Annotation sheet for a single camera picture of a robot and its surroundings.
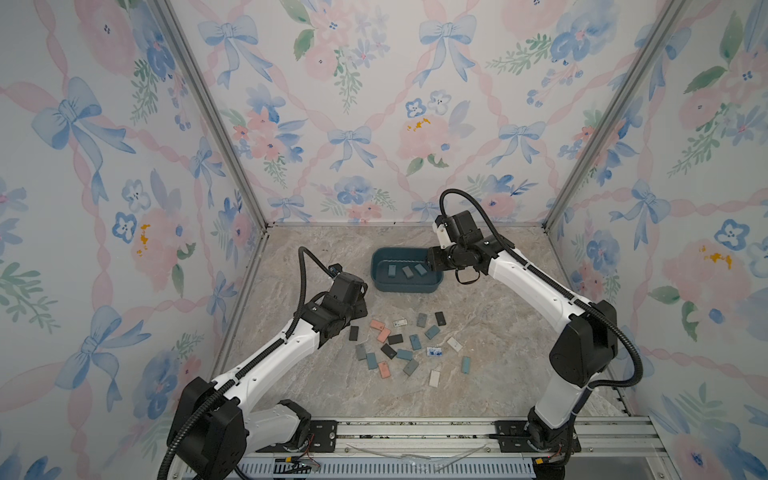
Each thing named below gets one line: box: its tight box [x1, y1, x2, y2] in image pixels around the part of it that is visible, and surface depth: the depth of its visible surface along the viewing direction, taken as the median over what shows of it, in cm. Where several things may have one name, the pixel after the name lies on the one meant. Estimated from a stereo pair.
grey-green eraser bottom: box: [402, 358, 419, 377], surface depth 87 cm
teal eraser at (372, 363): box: [367, 352, 378, 370], surface depth 88 cm
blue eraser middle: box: [409, 334, 422, 351], surface depth 92 cm
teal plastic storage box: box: [371, 247, 444, 293], surface depth 106 cm
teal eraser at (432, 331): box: [424, 325, 441, 340], surface depth 94 cm
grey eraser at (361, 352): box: [355, 344, 367, 361], surface depth 90 cm
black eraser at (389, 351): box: [380, 343, 397, 360], surface depth 90 cm
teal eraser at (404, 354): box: [396, 349, 413, 361], surface depth 90 cm
